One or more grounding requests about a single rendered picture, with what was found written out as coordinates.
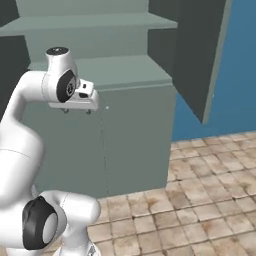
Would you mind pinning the grey-green open cabinet with shelves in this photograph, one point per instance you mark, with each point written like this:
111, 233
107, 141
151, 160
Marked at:
126, 71

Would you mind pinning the dark grey open cabinet door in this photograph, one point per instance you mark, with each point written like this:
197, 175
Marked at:
190, 50
13, 63

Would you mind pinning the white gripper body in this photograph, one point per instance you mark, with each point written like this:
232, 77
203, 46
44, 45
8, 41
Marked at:
80, 103

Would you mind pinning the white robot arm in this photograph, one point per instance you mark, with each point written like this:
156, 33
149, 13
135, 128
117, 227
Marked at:
20, 146

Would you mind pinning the grey-green lower cabinet door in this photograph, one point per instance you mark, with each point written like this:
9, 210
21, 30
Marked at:
140, 140
73, 153

